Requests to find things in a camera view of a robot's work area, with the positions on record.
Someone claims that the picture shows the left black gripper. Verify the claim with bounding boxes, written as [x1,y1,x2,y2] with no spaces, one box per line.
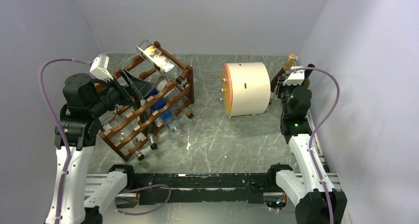
[89,67,156,116]

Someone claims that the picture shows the dark red wine bottle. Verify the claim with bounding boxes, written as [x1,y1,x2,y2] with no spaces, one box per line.
[270,53,297,92]

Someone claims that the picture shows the green wine bottle white label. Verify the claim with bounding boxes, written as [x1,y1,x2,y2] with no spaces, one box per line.
[301,64,315,89]

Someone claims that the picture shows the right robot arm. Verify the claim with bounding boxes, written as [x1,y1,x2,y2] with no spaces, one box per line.
[266,85,347,224]

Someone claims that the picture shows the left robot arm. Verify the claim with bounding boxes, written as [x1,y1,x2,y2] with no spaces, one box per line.
[45,69,153,224]

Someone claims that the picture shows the brown wooden wine rack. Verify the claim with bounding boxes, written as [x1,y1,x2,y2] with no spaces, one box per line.
[98,42,195,153]

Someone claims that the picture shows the clear whisky bottle black label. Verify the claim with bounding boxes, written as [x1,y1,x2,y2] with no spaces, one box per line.
[136,40,190,89]

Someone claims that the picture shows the blue square glass bottle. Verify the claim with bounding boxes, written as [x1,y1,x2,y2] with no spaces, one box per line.
[142,86,181,134]

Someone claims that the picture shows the clear bottle bottom rack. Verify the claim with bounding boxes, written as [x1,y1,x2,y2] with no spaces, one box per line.
[100,114,145,161]

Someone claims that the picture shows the white cylinder drum orange face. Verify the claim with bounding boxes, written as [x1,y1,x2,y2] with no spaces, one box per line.
[220,62,271,119]

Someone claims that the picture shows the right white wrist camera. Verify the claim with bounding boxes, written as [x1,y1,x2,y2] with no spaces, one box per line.
[282,66,305,86]

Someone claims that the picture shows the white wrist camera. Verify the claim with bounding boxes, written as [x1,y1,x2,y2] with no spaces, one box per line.
[282,66,305,86]
[89,53,114,81]

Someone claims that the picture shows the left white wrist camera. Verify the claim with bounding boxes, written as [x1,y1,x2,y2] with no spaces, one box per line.
[89,53,114,81]

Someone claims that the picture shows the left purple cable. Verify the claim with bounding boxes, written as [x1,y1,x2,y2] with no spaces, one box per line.
[38,58,92,224]

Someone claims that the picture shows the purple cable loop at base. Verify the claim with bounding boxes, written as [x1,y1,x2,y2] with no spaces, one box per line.
[114,184,172,216]

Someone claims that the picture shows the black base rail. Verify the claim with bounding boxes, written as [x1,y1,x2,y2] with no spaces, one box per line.
[118,173,284,205]

